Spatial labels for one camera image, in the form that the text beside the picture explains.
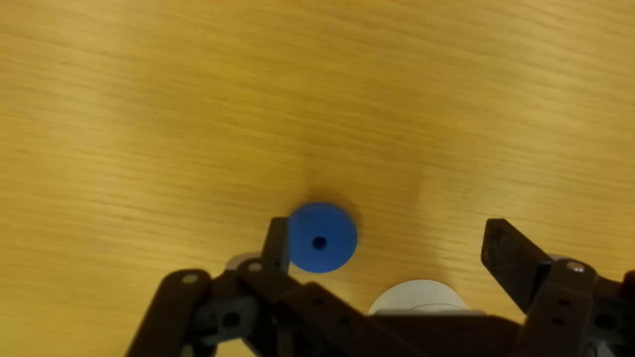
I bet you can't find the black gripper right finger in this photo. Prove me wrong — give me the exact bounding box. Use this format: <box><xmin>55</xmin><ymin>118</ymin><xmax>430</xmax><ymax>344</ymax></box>
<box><xmin>480</xmin><ymin>219</ymin><xmax>635</xmax><ymax>357</ymax></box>

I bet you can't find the white paper cup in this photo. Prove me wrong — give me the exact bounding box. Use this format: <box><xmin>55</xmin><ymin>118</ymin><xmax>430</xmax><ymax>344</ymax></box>
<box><xmin>369</xmin><ymin>280</ymin><xmax>468</xmax><ymax>316</ymax></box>

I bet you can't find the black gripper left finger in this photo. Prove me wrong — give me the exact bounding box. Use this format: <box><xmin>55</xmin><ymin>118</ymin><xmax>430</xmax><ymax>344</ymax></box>
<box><xmin>125</xmin><ymin>219</ymin><xmax>371</xmax><ymax>357</ymax></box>

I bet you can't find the blue disc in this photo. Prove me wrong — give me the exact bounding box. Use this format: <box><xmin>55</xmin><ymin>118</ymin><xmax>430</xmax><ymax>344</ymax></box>
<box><xmin>287</xmin><ymin>203</ymin><xmax>357</xmax><ymax>274</ymax></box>

